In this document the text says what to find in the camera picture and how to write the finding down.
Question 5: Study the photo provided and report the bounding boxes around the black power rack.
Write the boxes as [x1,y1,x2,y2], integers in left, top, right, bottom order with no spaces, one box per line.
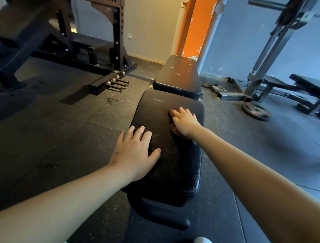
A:
[0,0,137,96]

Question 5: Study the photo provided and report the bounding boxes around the black weight plate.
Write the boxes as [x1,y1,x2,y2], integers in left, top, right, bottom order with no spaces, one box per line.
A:
[241,102,272,121]

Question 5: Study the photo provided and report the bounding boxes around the grey barbell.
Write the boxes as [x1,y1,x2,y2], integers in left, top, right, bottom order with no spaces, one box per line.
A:
[247,0,320,18]

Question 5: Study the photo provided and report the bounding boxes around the grey weight machine frame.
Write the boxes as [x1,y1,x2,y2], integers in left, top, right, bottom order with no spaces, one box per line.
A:
[217,0,320,103]

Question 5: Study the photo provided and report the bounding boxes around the black incline bench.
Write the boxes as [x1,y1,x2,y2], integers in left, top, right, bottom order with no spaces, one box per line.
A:
[261,74,320,116]

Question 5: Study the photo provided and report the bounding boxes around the reddish brown cleaning cloth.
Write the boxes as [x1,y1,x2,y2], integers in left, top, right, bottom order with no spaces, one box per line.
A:
[168,109,191,140]

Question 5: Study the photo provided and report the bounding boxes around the black bench foot bar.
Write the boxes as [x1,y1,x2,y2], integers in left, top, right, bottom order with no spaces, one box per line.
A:
[126,193,191,231]

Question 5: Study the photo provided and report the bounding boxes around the person's right hand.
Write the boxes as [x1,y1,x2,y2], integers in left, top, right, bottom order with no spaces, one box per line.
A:
[171,107,203,139]

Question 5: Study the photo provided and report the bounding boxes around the person's left hand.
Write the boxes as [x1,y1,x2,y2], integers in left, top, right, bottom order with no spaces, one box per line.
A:
[109,125,162,182]

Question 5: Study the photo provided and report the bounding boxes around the person's right forearm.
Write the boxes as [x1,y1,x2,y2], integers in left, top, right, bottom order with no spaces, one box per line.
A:
[190,125,320,243]

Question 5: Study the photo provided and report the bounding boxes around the black bench back pad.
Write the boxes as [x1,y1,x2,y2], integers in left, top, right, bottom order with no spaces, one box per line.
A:
[153,55,204,101]

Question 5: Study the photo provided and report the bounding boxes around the black bench seat pad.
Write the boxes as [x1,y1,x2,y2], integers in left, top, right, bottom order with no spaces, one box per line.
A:
[121,89,205,208]

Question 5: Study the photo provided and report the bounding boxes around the metal rack bolts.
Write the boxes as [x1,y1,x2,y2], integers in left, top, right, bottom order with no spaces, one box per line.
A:
[106,76,130,92]

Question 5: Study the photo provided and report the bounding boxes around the white pipe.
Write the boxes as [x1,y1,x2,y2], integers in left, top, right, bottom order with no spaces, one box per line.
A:
[196,0,227,73]

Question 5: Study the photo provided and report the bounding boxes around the orange pillar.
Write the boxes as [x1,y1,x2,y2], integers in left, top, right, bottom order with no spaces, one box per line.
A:
[176,0,218,62]

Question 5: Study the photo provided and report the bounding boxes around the person's left forearm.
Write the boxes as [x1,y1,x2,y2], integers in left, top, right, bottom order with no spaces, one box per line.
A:
[0,163,133,243]

